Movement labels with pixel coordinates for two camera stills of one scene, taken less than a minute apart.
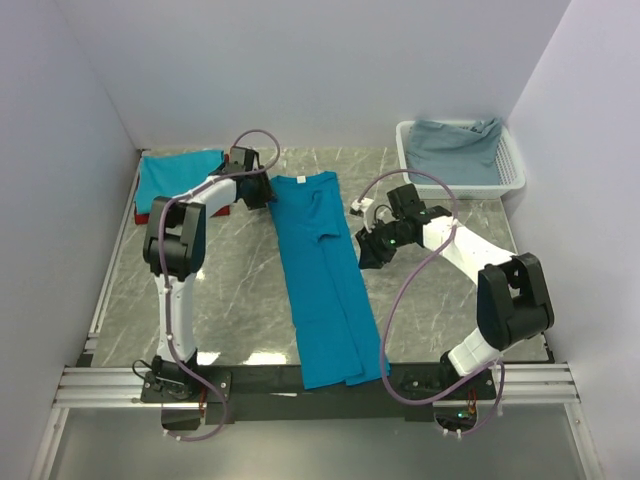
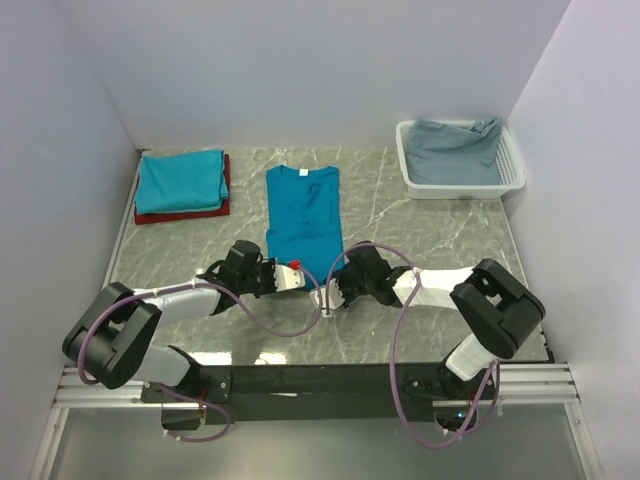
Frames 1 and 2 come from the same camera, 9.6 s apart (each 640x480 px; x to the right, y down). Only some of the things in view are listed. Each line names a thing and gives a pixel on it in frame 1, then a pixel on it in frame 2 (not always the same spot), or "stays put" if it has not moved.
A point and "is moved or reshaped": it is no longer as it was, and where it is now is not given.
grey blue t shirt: x=457 y=155 stays put
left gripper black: x=265 y=195 → x=269 y=266
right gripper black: x=372 y=255 → x=340 y=276
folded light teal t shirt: x=167 y=175 stays put
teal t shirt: x=339 y=332 is moved or reshaped
